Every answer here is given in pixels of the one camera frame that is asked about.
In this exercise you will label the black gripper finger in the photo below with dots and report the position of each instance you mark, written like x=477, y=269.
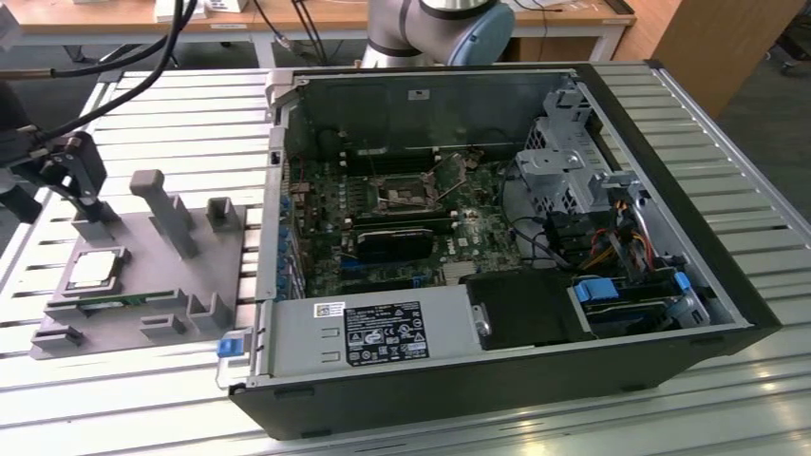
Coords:
x=60, y=178
x=85, y=166

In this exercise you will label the silver CPU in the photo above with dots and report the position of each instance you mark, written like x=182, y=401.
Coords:
x=94, y=268

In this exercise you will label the CPU socket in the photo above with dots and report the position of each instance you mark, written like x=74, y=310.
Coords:
x=405, y=195

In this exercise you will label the grey parts rack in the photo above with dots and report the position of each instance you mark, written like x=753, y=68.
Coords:
x=145, y=266

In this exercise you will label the green RAM stick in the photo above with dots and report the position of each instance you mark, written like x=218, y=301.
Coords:
x=129, y=299

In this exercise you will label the wooden desk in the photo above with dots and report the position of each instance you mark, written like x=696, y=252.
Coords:
x=583, y=24
x=94, y=21

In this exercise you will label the blue slot retainer clip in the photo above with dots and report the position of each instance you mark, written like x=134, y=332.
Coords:
x=285, y=203
x=282, y=233
x=277, y=285
x=280, y=260

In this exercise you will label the small white box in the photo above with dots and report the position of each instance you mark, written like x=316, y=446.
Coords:
x=226, y=5

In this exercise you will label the blue case latch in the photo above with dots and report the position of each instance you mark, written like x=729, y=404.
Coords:
x=229, y=346

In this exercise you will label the grey power supply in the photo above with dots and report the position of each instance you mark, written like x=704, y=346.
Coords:
x=297, y=332

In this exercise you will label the black graphics card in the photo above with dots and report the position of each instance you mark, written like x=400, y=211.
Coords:
x=392, y=247

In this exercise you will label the silver coin battery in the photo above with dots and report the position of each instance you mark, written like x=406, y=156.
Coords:
x=469, y=163

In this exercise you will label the silver chipset heatsink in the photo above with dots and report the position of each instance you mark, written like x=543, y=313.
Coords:
x=457, y=274

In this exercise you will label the green motherboard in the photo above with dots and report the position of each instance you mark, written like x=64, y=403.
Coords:
x=488, y=228

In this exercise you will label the metal drive cage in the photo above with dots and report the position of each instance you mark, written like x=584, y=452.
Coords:
x=551, y=183

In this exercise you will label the black plastic shroud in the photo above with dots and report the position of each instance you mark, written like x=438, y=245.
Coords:
x=519, y=309

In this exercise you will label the black open PC case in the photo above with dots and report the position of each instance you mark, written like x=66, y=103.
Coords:
x=442, y=404

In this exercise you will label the blue disk carrier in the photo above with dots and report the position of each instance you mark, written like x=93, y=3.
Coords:
x=595, y=290

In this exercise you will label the blue drive bay latch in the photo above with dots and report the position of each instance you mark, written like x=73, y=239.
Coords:
x=681, y=283

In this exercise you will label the brown wooden cabinet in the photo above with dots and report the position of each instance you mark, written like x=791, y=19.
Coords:
x=716, y=47

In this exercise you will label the black office chair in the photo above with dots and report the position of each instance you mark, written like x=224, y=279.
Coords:
x=795, y=47

